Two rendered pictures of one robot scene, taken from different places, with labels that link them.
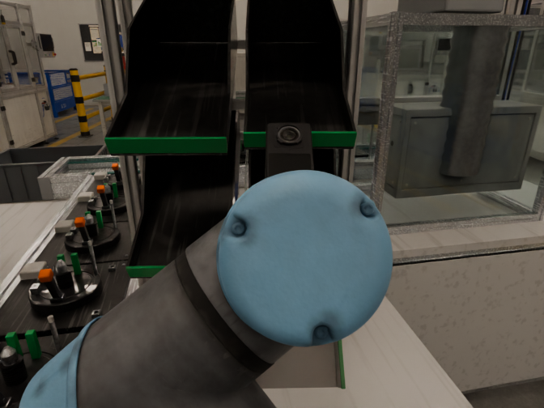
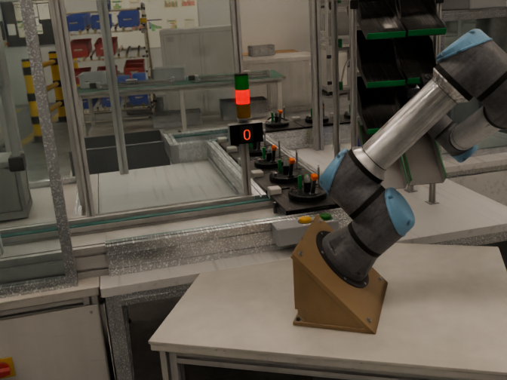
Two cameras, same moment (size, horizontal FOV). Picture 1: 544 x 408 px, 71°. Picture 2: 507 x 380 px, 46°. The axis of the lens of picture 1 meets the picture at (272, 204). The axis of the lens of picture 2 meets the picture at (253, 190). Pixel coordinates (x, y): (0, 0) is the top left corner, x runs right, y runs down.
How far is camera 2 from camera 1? 1.73 m
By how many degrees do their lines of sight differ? 5
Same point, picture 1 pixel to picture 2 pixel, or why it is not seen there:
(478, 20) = (490, 14)
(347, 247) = not seen: hidden behind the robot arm
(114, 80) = (353, 65)
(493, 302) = not seen: outside the picture
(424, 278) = (475, 186)
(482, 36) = (494, 23)
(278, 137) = (425, 77)
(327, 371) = (437, 177)
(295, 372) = (424, 179)
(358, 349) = (444, 196)
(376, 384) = (456, 203)
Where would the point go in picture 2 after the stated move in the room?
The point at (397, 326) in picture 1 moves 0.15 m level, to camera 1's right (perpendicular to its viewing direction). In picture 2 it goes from (462, 189) to (498, 186)
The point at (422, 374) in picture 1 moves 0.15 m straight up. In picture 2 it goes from (478, 199) to (480, 162)
